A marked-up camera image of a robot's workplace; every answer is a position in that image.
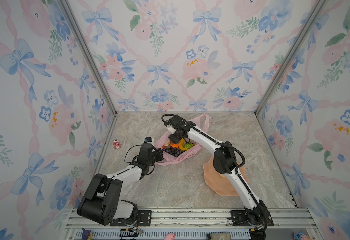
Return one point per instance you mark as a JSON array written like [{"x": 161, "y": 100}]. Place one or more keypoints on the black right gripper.
[{"x": 173, "y": 139}]

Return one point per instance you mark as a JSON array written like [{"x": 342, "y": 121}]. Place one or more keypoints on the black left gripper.
[{"x": 158, "y": 152}]

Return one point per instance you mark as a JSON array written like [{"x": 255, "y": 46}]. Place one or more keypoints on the pink plastic bag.
[{"x": 172, "y": 160}]

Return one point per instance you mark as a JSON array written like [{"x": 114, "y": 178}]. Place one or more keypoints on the fake green round fruit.
[{"x": 188, "y": 145}]

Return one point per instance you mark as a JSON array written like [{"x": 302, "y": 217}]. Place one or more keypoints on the peach scalloped plastic bowl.
[{"x": 217, "y": 182}]

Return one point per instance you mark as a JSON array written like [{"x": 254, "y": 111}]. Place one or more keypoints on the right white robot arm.
[{"x": 227, "y": 161}]

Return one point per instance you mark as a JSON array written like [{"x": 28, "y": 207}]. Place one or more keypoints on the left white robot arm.
[{"x": 101, "y": 202}]

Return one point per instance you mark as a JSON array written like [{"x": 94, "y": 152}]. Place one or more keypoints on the fake yellow banana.
[{"x": 181, "y": 144}]

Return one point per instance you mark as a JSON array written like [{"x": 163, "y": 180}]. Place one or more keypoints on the fake orange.
[{"x": 174, "y": 146}]

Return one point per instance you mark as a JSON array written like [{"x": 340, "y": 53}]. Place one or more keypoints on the fake dark grapes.
[{"x": 175, "y": 152}]

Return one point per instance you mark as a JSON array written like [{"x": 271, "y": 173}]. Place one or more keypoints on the small red white figurine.
[{"x": 116, "y": 144}]

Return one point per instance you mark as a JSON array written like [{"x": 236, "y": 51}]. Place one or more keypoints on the pink toy at front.
[{"x": 170, "y": 236}]

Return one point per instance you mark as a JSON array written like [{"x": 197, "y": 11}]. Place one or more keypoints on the grey box at front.
[{"x": 219, "y": 236}]

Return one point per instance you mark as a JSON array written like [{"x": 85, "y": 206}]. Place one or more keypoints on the purple toy at front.
[{"x": 86, "y": 234}]

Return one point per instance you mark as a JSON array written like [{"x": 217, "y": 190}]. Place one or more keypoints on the colourful toy front right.
[{"x": 301, "y": 236}]

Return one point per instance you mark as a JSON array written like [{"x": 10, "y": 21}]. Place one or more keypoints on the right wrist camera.
[{"x": 171, "y": 128}]

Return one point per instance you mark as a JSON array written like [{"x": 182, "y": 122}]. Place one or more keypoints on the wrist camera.
[
  {"x": 171, "y": 128},
  {"x": 149, "y": 140}
]

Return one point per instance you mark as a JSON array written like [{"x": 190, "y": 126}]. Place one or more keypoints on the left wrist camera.
[{"x": 149, "y": 140}]

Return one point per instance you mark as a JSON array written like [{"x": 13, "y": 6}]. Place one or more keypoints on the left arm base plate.
[{"x": 139, "y": 218}]

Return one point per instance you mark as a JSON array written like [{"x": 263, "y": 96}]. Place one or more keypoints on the aluminium rail frame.
[{"x": 197, "y": 224}]

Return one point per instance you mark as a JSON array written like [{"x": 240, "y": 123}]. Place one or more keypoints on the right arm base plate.
[{"x": 244, "y": 217}]

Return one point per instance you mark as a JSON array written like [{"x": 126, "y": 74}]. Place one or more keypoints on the left aluminium corner post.
[{"x": 73, "y": 24}]

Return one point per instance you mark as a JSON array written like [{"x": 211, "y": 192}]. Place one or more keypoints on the aluminium corner post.
[
  {"x": 304, "y": 32},
  {"x": 73, "y": 24}
]

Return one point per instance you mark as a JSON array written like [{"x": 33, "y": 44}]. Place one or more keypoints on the right aluminium corner post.
[{"x": 304, "y": 32}]

